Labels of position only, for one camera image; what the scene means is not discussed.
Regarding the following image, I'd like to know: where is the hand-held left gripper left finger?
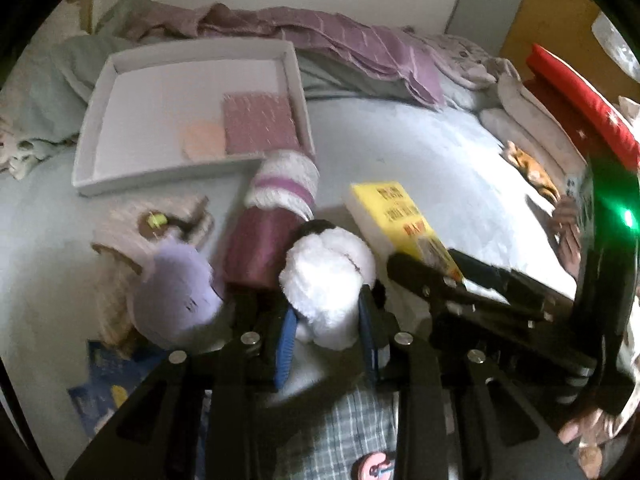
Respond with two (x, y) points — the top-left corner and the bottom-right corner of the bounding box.
(65, 306), (301, 480)

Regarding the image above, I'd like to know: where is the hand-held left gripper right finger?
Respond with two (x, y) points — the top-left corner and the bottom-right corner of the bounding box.
(357, 286), (587, 480)

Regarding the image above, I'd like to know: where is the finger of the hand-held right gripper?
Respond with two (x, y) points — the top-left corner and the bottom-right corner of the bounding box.
(386, 251), (597, 387)
(446, 248), (577, 322)

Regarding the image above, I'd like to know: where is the yellow book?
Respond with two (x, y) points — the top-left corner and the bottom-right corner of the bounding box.
(345, 181), (466, 286)

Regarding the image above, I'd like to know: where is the white and black plush toy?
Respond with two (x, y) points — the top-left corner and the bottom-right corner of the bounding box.
(279, 220), (377, 351)

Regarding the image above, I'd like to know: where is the plaid fabric pouch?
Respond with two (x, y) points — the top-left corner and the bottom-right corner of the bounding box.
(272, 387), (406, 480)

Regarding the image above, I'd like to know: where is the lilac plush toy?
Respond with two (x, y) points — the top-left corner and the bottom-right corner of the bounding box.
(127, 240), (228, 351)

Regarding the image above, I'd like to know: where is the white cardboard tray box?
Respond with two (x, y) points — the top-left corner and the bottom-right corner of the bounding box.
(71, 39), (316, 198)

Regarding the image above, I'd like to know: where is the person's right hand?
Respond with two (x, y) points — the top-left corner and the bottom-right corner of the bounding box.
(551, 195), (584, 282)

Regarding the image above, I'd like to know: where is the orange toy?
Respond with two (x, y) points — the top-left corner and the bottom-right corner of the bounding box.
(500, 140), (561, 201)

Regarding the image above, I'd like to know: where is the light blue bed sheet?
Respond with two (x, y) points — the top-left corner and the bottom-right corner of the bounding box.
(0, 95), (591, 461)

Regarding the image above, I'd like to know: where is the cream folded cloth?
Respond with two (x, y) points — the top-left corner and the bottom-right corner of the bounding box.
(480, 75), (588, 181)

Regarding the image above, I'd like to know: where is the blue printed packet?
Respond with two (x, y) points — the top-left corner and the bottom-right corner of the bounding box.
(67, 340), (166, 441)

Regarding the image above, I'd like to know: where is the red cushion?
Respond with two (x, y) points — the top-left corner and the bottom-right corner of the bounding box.
(525, 44), (640, 168)

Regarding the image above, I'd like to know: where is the white printed cloth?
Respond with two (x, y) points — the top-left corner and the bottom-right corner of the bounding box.
(425, 35), (521, 91)

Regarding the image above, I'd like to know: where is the purple glitter pad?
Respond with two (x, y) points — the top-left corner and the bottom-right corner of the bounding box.
(221, 91), (302, 156)

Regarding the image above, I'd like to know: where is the clear plastic bag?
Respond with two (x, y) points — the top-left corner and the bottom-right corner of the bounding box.
(592, 12), (640, 72)

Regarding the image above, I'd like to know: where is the purple striped blanket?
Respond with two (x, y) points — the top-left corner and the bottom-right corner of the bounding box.
(135, 2), (446, 108)

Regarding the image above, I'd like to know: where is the wooden cabinet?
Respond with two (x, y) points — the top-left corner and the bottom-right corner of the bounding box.
(497, 0), (616, 86)

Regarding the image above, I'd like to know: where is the floral ruffled cloth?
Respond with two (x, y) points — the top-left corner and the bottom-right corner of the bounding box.
(0, 110), (56, 181)

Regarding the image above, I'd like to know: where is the grey-green blanket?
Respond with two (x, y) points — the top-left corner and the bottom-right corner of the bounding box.
(20, 0), (481, 146)

